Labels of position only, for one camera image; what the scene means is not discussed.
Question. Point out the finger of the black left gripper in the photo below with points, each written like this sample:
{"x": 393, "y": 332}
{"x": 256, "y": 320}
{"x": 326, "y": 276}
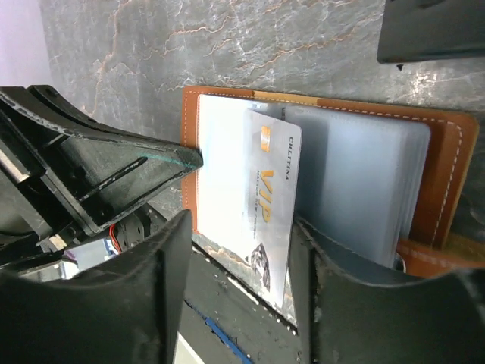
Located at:
{"x": 61, "y": 168}

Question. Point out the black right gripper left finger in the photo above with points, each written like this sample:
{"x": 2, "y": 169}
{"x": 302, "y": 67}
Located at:
{"x": 124, "y": 310}

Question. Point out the tan leather card holder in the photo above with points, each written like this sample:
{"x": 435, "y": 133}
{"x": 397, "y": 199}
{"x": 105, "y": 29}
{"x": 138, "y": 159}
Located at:
{"x": 431, "y": 248}

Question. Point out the black card box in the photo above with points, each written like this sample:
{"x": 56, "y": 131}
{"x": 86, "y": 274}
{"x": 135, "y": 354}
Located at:
{"x": 414, "y": 31}

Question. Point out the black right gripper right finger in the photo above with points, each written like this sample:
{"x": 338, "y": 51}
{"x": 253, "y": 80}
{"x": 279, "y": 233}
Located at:
{"x": 352, "y": 310}

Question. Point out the silver VIP card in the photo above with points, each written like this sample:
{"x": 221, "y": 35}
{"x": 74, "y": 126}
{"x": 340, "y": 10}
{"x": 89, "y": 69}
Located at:
{"x": 270, "y": 154}

